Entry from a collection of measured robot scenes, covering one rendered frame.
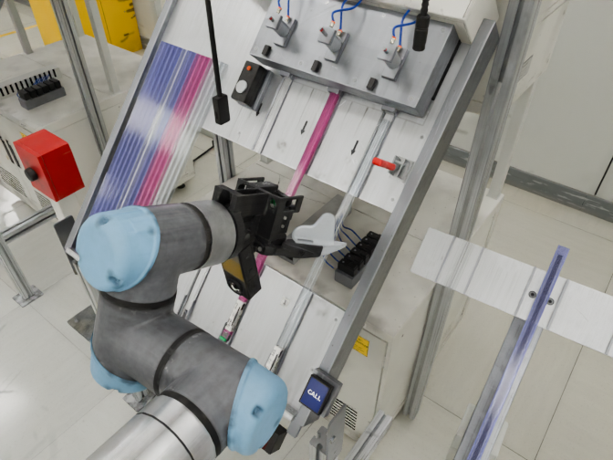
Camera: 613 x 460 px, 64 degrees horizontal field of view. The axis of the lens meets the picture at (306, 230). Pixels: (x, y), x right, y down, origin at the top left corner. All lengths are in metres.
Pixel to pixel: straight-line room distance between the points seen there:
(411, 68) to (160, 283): 0.50
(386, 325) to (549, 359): 0.98
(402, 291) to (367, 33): 0.61
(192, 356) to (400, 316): 0.73
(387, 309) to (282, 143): 0.46
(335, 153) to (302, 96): 0.13
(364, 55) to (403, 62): 0.07
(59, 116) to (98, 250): 1.60
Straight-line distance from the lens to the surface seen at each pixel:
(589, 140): 2.55
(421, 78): 0.79
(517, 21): 0.90
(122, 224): 0.46
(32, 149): 1.55
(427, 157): 0.80
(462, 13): 0.80
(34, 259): 2.43
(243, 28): 1.07
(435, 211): 1.44
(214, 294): 0.96
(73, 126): 2.08
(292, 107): 0.94
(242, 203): 0.57
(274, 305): 0.89
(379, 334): 1.13
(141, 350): 0.50
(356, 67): 0.84
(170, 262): 0.49
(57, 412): 1.88
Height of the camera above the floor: 1.50
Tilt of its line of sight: 41 degrees down
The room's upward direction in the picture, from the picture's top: straight up
